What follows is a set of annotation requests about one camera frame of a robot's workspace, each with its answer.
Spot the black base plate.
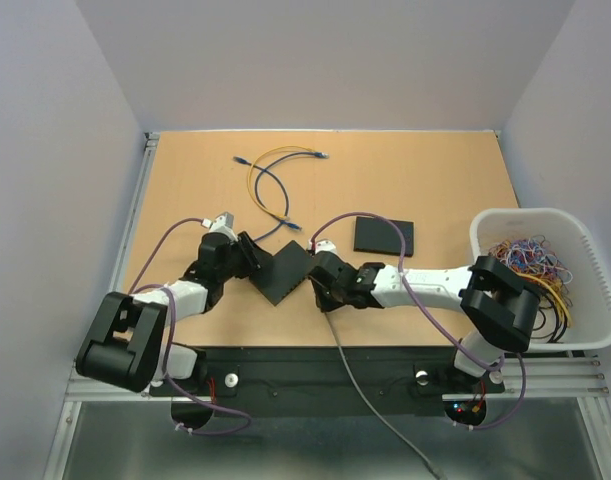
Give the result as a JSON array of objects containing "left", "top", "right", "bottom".
[{"left": 177, "top": 346, "right": 504, "bottom": 419}]

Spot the yellow ethernet cable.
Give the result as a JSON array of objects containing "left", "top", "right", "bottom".
[{"left": 246, "top": 144, "right": 317, "bottom": 222}]

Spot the aluminium frame rail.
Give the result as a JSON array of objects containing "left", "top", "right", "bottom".
[{"left": 64, "top": 369, "right": 156, "bottom": 401}]

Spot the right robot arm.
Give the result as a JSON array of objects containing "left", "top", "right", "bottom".
[{"left": 308, "top": 251, "right": 541, "bottom": 390}]

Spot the bundle of coloured wires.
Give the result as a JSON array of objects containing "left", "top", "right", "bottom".
[{"left": 487, "top": 229, "right": 581, "bottom": 344}]

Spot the white plastic basket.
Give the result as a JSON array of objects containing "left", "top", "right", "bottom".
[{"left": 469, "top": 208, "right": 611, "bottom": 353}]

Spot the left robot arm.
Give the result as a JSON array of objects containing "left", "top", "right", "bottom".
[{"left": 75, "top": 232, "right": 272, "bottom": 393}]

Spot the grey ethernet cable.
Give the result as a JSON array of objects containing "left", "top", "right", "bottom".
[{"left": 324, "top": 307, "right": 449, "bottom": 480}]

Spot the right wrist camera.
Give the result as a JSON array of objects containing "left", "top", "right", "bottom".
[{"left": 307, "top": 239, "right": 337, "bottom": 255}]

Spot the black network switch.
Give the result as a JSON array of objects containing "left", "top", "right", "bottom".
[
  {"left": 353, "top": 216, "right": 415, "bottom": 257},
  {"left": 249, "top": 241, "right": 311, "bottom": 306}
]

